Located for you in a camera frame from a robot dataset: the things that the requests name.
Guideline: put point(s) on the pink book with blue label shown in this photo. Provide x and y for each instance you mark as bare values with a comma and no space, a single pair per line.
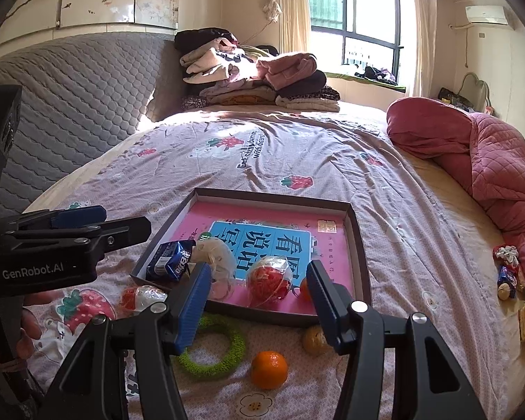
328,271

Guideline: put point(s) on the small doll toy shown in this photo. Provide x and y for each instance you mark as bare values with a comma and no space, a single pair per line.
506,271

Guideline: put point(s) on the blue snack packet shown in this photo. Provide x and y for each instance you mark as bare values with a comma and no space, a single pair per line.
166,262

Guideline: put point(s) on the brown walnut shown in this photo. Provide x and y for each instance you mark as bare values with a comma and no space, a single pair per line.
313,341

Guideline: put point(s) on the dark framed window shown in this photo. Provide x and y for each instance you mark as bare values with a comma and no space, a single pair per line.
367,4

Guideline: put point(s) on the person's left hand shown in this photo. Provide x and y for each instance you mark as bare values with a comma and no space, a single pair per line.
30,328

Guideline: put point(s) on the pile of folded clothes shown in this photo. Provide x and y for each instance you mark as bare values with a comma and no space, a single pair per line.
288,70

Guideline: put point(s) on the pink quilted duvet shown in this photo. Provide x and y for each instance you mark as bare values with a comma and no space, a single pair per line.
485,162

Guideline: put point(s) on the grey shallow cardboard box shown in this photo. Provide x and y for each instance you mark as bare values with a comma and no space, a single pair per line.
361,267

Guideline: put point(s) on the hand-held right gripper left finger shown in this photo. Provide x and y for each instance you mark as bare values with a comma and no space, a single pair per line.
194,310

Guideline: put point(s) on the cream sheer scrunchie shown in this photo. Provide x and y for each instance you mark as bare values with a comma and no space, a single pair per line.
218,256

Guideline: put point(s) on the grey quilted headboard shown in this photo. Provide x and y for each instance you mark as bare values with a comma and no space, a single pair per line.
83,96

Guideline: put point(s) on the cream curtain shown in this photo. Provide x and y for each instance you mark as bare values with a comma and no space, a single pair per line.
293,8
422,30

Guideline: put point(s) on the white air conditioner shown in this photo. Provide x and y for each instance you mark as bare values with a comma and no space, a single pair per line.
485,14

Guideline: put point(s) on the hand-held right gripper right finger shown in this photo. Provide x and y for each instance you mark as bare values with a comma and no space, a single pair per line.
326,306

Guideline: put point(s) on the dark clothes on windowsill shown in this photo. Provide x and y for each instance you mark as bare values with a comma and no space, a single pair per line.
376,73

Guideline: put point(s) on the metal chair back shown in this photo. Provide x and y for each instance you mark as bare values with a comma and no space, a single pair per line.
471,74

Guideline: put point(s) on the orange tangerine with stem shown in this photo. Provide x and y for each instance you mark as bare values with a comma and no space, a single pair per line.
305,291

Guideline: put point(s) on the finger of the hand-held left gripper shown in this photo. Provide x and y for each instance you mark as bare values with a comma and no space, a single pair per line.
122,232
78,216

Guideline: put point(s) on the red ball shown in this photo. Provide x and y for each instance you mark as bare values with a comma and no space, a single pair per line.
267,284

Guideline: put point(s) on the beige bed sheet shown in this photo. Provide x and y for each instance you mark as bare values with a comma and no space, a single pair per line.
455,227

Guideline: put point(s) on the red white snack packet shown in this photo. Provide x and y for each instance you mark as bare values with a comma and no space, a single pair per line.
135,299

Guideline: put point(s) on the dark bag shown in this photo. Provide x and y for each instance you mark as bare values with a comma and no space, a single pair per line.
455,98

